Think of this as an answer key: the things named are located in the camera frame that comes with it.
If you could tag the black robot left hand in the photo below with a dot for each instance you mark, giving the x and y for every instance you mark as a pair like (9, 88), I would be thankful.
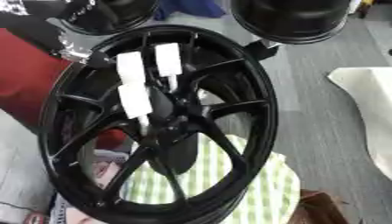
(102, 59)

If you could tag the black spoked wheel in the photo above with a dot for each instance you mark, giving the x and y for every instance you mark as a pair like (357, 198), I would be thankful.
(258, 122)

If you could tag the blue fabric bundle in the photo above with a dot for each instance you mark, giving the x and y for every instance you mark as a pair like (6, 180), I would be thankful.
(189, 8)

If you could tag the printed plastic bag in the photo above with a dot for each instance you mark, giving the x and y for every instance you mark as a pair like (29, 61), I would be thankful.
(104, 172)

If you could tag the brown cardboard box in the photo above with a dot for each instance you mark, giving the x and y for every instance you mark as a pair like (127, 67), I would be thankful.
(316, 208)

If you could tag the white sheet object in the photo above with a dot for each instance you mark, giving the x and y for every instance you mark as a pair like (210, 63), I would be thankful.
(370, 110)

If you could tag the black wheel support bracket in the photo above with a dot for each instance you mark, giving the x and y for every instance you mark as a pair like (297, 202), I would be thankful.
(261, 50)

